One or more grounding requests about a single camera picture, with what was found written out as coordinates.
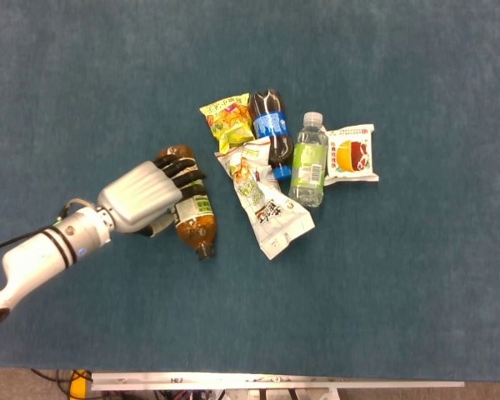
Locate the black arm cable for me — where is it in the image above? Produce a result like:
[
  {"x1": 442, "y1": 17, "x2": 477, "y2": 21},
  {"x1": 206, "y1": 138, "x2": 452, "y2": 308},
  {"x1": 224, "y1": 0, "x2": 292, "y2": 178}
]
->
[{"x1": 0, "y1": 197, "x2": 98, "y2": 256}]

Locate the large white snack bag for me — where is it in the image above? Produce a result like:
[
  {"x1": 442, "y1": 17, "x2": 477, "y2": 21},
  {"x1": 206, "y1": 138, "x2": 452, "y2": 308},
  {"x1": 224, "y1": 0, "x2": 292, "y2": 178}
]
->
[{"x1": 214, "y1": 136, "x2": 317, "y2": 261}]

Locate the small white pastry packet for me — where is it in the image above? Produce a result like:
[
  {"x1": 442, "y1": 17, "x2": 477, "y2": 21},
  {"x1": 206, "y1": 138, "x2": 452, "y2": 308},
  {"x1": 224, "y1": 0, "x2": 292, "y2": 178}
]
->
[{"x1": 323, "y1": 123, "x2": 380, "y2": 187}]

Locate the black floor cable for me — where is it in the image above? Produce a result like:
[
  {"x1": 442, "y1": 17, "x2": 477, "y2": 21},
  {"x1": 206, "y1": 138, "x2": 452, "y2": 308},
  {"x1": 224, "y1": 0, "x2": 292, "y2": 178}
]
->
[{"x1": 30, "y1": 367, "x2": 74, "y2": 395}]

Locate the blue table cloth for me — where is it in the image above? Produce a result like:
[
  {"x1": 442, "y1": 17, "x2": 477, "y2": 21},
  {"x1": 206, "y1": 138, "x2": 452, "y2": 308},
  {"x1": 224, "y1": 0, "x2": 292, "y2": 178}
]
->
[{"x1": 0, "y1": 0, "x2": 500, "y2": 383}]

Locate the brown tea bottle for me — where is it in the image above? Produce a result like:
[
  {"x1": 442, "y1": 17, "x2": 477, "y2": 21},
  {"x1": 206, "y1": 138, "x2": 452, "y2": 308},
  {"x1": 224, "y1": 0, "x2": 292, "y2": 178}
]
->
[{"x1": 154, "y1": 143, "x2": 218, "y2": 262}]

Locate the aluminium rail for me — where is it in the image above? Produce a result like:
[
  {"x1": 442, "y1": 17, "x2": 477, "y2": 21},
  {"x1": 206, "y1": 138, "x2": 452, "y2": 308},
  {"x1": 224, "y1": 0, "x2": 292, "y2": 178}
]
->
[{"x1": 90, "y1": 372, "x2": 466, "y2": 393}]

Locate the cola bottle blue label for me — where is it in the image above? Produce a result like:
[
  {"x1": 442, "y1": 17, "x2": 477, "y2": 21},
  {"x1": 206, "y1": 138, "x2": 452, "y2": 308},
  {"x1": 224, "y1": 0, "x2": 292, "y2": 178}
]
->
[{"x1": 247, "y1": 88, "x2": 295, "y2": 181}]

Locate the water bottle green label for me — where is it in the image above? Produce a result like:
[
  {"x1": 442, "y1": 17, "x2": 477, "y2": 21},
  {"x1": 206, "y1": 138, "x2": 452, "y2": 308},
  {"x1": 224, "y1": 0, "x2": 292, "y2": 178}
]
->
[{"x1": 287, "y1": 111, "x2": 329, "y2": 208}]

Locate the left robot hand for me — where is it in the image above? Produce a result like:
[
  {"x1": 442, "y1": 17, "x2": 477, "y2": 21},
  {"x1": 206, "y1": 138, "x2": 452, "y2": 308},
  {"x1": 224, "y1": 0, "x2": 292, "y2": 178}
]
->
[{"x1": 96, "y1": 154, "x2": 208, "y2": 238}]

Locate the yellow green chips bag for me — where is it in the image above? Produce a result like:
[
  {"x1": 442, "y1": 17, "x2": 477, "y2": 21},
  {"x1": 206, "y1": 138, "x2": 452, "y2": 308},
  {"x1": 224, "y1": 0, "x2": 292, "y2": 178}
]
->
[{"x1": 199, "y1": 92, "x2": 256, "y2": 154}]

